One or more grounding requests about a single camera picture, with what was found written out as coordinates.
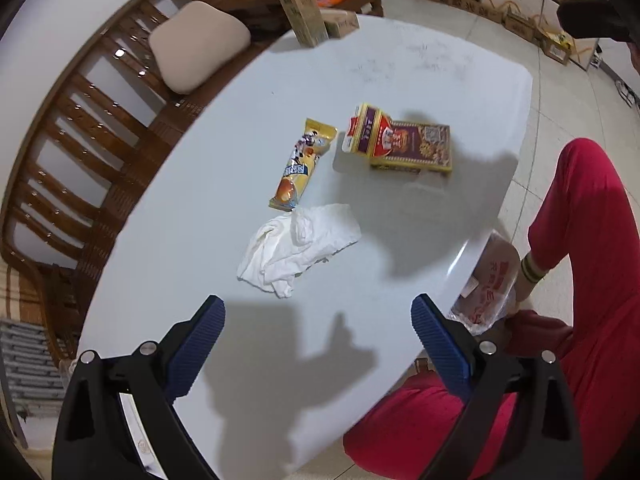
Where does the beige patterned curtain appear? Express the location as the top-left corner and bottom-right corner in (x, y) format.
(0, 260), (56, 323)

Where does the white top wooden coffee table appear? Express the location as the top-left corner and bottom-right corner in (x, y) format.
(75, 14), (534, 476)

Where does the person in red clothes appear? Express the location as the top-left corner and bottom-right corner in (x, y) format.
(342, 137), (640, 480)

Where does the brown wooden slatted sofa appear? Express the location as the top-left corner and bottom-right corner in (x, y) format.
(0, 0), (296, 356)

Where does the short beige drink carton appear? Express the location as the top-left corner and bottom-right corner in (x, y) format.
(321, 9), (361, 40)

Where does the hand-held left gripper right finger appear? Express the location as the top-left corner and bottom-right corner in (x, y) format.
(410, 294), (586, 480)

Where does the beige cushion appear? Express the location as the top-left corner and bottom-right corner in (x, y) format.
(149, 0), (252, 95)

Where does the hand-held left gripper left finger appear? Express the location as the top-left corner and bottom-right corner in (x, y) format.
(51, 295), (227, 480)

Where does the yellow cartoon snack packet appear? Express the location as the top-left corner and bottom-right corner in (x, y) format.
(268, 117), (339, 212)

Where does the grey ribbed radiator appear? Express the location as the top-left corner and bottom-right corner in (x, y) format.
(0, 317), (68, 421)

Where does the white tissue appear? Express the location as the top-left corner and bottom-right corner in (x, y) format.
(236, 203), (362, 300)

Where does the large white cardboard box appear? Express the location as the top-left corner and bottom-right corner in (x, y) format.
(480, 0), (606, 68)

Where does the purple and yellow carton box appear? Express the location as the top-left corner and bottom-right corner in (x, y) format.
(341, 102), (453, 175)

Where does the tall beige drink carton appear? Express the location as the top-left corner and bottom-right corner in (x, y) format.
(276, 0), (329, 48)

